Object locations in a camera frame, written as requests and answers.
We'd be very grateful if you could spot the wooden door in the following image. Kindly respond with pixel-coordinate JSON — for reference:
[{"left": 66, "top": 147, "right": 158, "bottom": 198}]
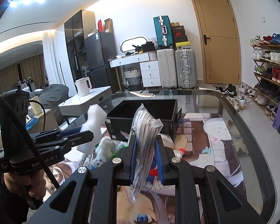
[{"left": 192, "top": 0, "right": 241, "bottom": 84}]

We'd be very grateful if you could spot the oval mirror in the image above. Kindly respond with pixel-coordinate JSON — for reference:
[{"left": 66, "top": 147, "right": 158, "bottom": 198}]
[{"left": 120, "top": 36, "right": 148, "bottom": 54}]

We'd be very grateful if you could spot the teal suitcase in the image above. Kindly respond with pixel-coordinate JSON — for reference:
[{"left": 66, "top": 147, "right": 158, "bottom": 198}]
[{"left": 153, "top": 15, "right": 174, "bottom": 49}]

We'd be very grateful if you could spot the bagged grey striped cloth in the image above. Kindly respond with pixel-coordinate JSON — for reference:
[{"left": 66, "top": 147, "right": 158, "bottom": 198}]
[{"left": 128, "top": 104, "right": 163, "bottom": 203}]

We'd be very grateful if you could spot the black cardboard storage box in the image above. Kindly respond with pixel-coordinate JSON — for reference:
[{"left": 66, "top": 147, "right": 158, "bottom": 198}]
[{"left": 106, "top": 99, "right": 181, "bottom": 141}]

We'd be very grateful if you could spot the white electric kettle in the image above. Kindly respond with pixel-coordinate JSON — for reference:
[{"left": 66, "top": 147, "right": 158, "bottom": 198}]
[{"left": 75, "top": 77, "right": 92, "bottom": 97}]

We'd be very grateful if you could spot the silver suitcase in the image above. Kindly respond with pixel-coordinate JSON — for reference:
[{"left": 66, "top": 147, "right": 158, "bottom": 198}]
[{"left": 175, "top": 49, "right": 197, "bottom": 89}]

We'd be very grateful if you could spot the person's left hand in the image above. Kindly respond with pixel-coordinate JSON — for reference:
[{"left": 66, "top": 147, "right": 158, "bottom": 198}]
[{"left": 4, "top": 170, "right": 46, "bottom": 200}]

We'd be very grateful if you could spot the black refrigerator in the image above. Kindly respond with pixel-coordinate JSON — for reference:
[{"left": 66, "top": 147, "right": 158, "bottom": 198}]
[{"left": 84, "top": 32, "right": 119, "bottom": 93}]

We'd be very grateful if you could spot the black glass cabinet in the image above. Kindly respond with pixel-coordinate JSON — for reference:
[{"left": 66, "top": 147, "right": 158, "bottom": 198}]
[{"left": 64, "top": 10, "right": 97, "bottom": 81}]

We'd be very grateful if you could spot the wooden shoe rack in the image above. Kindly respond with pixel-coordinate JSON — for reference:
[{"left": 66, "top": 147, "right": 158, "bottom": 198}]
[{"left": 250, "top": 33, "right": 280, "bottom": 120}]

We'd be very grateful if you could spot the white side table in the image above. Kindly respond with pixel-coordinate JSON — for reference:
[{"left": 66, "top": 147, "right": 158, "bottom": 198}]
[{"left": 58, "top": 86, "right": 112, "bottom": 117}]

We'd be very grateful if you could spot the anime print table mat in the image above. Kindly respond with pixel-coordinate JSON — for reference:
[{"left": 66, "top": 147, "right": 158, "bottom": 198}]
[{"left": 46, "top": 112, "right": 251, "bottom": 224}]

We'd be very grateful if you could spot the dark grey beanbag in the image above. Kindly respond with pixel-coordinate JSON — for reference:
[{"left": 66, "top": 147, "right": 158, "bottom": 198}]
[{"left": 30, "top": 84, "right": 69, "bottom": 125}]

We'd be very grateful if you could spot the woven storage basket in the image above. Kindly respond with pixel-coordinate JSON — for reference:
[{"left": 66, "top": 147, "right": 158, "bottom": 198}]
[{"left": 124, "top": 67, "right": 143, "bottom": 91}]

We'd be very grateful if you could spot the white suitcase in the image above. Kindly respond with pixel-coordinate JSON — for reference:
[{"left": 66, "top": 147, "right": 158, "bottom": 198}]
[{"left": 157, "top": 49, "right": 178, "bottom": 88}]

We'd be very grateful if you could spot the stack of shoe boxes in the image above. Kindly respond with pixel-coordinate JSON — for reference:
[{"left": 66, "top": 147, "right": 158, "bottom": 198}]
[{"left": 171, "top": 22, "right": 191, "bottom": 48}]

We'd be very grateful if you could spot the white drawer desk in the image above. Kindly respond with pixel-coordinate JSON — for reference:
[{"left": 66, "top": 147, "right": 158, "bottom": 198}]
[{"left": 109, "top": 52, "right": 161, "bottom": 88}]

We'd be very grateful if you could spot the white plush toy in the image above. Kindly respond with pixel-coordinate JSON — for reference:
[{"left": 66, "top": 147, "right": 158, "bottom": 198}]
[{"left": 90, "top": 136, "right": 116, "bottom": 169}]

